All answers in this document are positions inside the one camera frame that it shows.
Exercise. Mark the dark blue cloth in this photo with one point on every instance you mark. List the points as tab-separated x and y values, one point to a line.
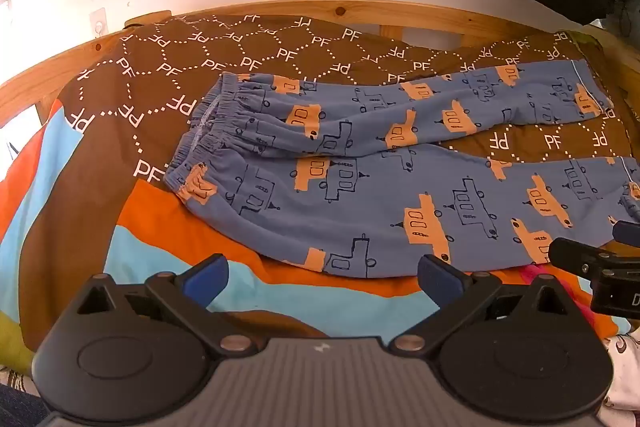
20	404

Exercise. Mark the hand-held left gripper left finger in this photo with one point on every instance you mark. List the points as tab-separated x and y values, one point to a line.
207	276

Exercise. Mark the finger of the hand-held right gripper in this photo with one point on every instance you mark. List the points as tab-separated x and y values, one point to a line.
629	233
572	253

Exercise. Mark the blue pants with orange print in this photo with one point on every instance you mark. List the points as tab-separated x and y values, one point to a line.
350	207

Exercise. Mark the white printed cloth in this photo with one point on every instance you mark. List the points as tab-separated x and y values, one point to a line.
622	372

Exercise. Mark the wooden bed frame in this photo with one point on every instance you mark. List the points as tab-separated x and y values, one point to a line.
300	8

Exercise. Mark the white wall hook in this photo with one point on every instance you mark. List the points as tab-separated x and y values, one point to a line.
98	24

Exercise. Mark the brown patterned blanket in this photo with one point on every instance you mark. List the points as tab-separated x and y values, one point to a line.
125	132

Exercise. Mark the yellow-green cloth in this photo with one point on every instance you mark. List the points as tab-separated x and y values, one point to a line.
11	339

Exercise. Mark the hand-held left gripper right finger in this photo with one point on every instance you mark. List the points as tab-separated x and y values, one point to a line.
440	282

